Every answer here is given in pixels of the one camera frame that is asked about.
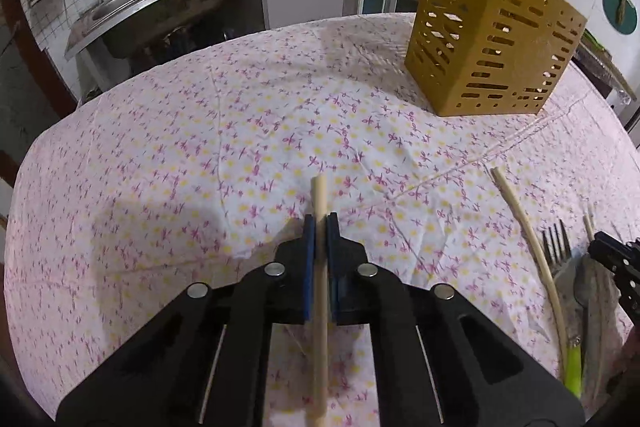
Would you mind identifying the grey spoon dark handle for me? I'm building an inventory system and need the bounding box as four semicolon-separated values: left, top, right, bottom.
571;254;601;388

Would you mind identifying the green round cutting board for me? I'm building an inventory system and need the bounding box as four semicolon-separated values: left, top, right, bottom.
602;0;639;36

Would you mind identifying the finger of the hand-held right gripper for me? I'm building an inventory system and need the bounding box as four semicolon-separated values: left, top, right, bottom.
587;231;640;325

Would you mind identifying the yellow slotted utensil holder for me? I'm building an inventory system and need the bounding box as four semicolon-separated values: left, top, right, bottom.
404;0;589;118

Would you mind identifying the pink floral tablecloth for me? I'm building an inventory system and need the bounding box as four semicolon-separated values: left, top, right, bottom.
2;12;640;427

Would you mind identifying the metal fork green handle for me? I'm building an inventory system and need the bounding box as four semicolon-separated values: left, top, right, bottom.
541;219;586;400

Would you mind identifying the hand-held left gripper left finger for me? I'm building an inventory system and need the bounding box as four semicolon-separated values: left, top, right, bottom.
55;213;318;427

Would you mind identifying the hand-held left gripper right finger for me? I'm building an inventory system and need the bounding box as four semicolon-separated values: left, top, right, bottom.
326;213;586;427

